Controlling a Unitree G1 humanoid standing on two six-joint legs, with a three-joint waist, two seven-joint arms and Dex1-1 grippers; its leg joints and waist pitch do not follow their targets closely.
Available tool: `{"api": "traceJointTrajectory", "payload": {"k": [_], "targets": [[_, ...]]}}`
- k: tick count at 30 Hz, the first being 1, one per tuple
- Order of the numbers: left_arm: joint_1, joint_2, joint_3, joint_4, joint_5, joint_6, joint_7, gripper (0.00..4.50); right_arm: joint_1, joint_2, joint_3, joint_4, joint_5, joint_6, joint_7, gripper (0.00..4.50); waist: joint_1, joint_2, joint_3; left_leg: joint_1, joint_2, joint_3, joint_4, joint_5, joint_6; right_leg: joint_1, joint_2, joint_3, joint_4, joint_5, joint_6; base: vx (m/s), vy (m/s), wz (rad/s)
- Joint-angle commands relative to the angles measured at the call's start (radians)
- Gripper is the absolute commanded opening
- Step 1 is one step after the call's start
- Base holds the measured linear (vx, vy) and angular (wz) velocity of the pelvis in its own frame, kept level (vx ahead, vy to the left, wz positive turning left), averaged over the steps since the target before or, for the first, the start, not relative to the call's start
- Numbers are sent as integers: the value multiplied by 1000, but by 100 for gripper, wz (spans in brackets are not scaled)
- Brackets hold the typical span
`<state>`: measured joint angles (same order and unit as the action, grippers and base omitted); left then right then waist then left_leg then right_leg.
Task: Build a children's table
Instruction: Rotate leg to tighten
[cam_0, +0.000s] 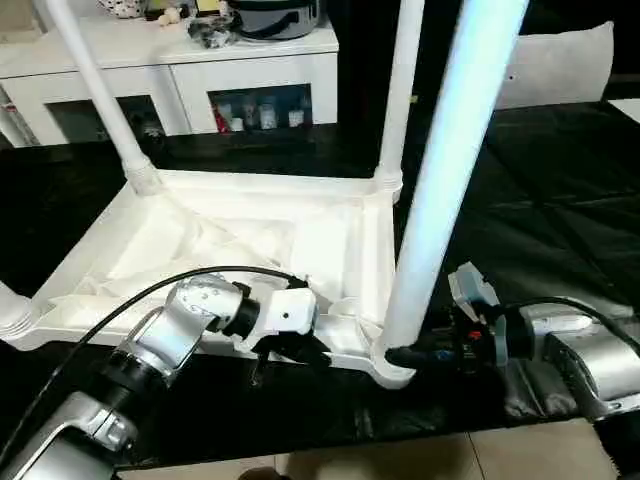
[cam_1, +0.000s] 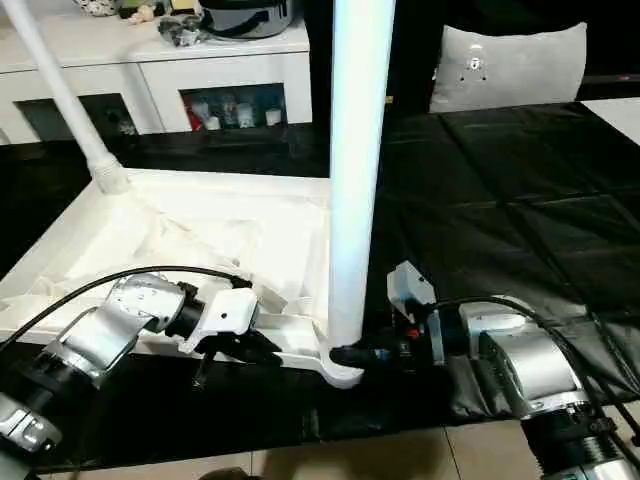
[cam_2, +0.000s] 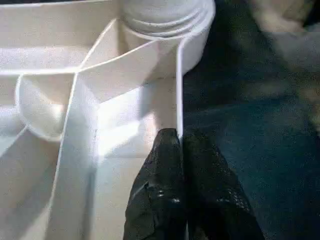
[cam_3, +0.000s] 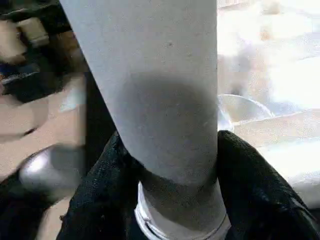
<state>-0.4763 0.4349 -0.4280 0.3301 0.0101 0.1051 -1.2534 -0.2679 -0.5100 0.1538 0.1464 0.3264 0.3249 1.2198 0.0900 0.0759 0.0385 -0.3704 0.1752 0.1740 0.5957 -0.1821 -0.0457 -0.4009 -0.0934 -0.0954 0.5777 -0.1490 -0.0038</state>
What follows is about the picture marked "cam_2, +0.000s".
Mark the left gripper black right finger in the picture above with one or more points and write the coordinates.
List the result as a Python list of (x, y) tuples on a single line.
[(215, 200)]

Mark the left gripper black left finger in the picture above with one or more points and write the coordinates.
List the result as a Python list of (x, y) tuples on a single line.
[(157, 195)]

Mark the white plastic table leg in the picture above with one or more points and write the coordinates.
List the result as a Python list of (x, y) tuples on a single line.
[(162, 15)]

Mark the white plastic table top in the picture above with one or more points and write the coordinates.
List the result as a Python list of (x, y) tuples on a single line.
[(87, 125)]

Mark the black work mat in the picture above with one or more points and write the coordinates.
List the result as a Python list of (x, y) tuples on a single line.
[(250, 150)]

